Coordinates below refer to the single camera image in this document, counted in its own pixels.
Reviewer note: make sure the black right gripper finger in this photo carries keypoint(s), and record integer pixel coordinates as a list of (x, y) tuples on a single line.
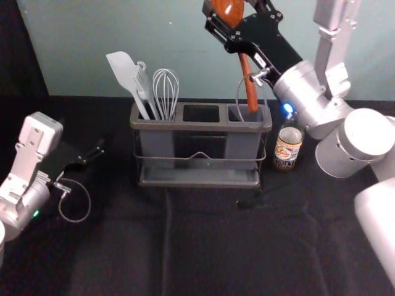
[(220, 32), (265, 9)]

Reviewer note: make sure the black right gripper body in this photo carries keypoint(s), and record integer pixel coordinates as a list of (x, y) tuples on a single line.
[(271, 43)]

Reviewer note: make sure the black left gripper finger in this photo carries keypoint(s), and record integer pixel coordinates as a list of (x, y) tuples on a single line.
[(94, 155), (92, 149)]

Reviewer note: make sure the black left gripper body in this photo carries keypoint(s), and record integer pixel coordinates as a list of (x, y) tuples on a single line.
[(60, 157)]

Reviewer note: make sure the brown wooden spoon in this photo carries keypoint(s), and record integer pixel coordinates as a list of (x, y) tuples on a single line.
[(230, 12)]

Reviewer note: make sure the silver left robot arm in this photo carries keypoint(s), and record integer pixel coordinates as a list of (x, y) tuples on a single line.
[(29, 154)]

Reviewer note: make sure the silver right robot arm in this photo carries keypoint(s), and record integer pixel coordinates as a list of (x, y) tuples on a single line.
[(348, 145)]

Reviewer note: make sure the grey slotted turner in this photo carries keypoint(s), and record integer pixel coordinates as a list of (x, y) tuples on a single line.
[(142, 83)]

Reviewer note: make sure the grey silicone spatula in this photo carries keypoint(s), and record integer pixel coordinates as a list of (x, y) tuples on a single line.
[(122, 69)]

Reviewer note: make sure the grey utensil holder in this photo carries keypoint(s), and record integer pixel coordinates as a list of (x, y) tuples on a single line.
[(200, 124)]

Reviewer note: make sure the glass bottle with label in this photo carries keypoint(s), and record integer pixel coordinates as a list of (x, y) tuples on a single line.
[(287, 148)]

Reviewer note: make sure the dark side panel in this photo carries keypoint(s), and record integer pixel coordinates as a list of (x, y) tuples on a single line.
[(18, 46)]

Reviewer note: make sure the black table cloth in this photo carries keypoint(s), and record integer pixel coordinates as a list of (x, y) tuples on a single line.
[(197, 246)]

